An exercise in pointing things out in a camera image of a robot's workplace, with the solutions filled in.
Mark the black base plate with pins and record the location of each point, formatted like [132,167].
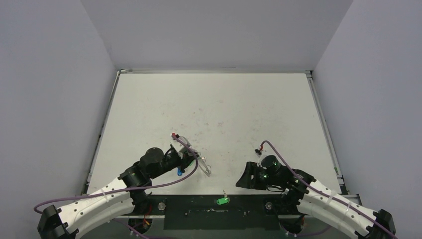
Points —
[202,212]

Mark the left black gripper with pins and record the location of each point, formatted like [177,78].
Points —
[185,159]

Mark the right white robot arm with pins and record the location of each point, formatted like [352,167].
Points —
[304,194]

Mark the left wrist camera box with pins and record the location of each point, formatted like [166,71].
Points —
[182,146]

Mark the green key tag on base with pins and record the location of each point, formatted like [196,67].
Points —
[223,200]

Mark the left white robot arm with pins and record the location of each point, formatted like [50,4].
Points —
[119,197]

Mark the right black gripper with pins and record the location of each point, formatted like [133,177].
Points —
[254,176]

